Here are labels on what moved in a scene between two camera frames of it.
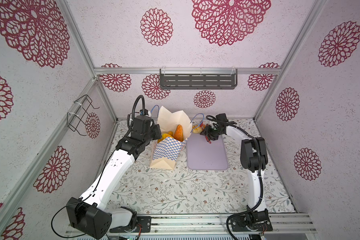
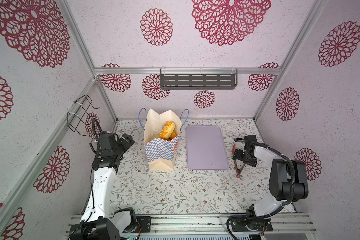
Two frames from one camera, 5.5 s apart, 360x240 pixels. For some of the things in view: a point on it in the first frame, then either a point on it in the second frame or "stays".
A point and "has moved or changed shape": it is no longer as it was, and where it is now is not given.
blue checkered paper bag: x=167 y=151 has moved or changed shape
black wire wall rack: x=75 y=119 stays
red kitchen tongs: x=201 y=126 to x=238 y=171
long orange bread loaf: x=178 y=134 to x=172 y=136
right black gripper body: x=212 y=133 to x=241 y=155
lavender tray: x=202 y=154 stays
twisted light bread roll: x=197 y=129 to x=167 y=130
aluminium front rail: x=255 y=225 stays
